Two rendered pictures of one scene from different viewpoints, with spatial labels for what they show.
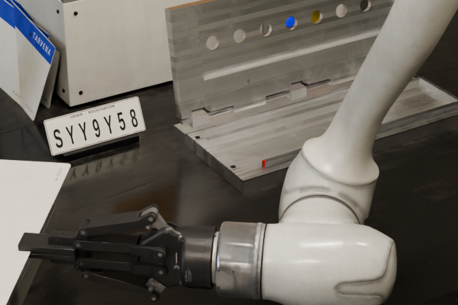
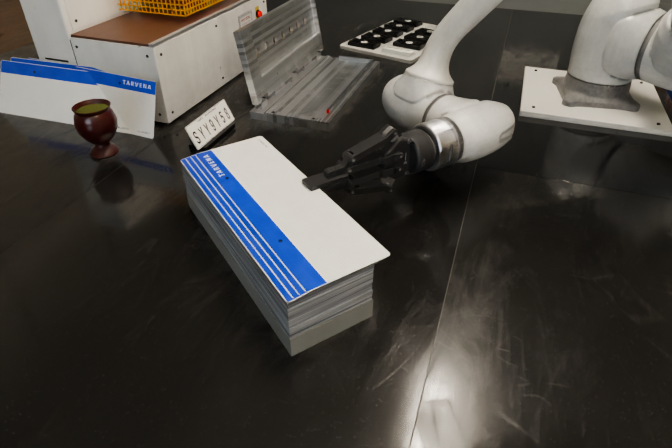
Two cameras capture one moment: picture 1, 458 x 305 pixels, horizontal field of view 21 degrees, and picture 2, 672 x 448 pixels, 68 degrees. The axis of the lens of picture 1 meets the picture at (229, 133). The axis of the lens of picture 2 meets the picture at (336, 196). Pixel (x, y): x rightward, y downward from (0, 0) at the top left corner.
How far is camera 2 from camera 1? 103 cm
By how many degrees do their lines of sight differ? 34
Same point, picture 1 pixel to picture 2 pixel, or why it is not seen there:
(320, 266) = (492, 126)
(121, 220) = (375, 142)
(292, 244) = (473, 119)
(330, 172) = (441, 80)
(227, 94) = (272, 84)
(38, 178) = (253, 149)
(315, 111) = (312, 83)
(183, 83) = (254, 80)
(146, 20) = (194, 54)
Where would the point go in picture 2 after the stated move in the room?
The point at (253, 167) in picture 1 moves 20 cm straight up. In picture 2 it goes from (323, 116) to (321, 31)
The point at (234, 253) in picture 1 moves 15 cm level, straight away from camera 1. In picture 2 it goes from (447, 137) to (387, 108)
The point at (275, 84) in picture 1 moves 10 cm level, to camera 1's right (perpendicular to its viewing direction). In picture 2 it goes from (286, 73) to (316, 65)
